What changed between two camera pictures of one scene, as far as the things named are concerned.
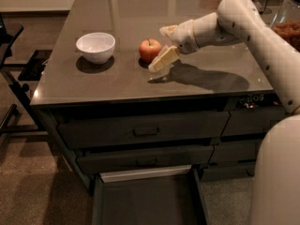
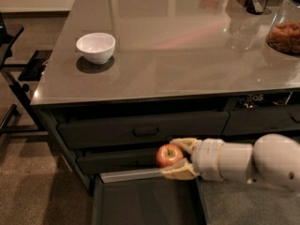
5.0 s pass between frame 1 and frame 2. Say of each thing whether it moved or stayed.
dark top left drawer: stayed
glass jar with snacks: stayed
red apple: moved
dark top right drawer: stayed
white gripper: moved
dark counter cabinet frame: stayed
